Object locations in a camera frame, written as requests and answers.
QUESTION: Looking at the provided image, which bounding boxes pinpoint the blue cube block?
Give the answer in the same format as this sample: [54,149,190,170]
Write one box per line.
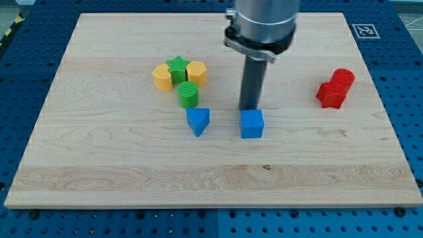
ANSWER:
[240,109,264,139]

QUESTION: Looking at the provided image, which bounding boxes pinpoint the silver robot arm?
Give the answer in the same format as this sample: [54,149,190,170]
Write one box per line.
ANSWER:
[223,0,301,63]

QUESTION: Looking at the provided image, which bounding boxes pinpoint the green star block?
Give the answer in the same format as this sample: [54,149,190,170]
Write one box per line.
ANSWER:
[166,56,190,84]

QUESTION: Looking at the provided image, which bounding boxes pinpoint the red star block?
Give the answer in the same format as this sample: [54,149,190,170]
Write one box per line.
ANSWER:
[316,83,346,109]

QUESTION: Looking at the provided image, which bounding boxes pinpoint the blue triangular block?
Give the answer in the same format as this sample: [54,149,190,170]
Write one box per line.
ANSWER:
[186,108,210,138]

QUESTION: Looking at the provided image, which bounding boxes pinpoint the green cylinder block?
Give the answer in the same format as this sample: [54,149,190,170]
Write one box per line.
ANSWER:
[177,81,199,108]

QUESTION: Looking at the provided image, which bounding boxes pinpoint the yellow hexagon block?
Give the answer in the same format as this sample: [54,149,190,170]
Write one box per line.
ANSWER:
[186,61,208,87]

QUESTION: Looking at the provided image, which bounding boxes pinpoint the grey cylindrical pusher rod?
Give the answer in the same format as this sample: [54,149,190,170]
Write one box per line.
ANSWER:
[239,56,267,110]

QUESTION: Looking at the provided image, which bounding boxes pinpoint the yellow half-round block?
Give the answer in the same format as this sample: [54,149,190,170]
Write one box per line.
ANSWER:
[152,63,173,91]

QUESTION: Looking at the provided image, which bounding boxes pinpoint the wooden board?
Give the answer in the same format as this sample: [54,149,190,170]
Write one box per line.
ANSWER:
[5,13,422,209]

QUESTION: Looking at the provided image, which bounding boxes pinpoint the red cylinder block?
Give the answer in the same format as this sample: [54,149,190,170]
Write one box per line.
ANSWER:
[330,68,355,95]

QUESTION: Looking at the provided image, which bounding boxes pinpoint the white fiducial marker tag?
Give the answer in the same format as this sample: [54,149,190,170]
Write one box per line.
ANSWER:
[352,23,380,39]

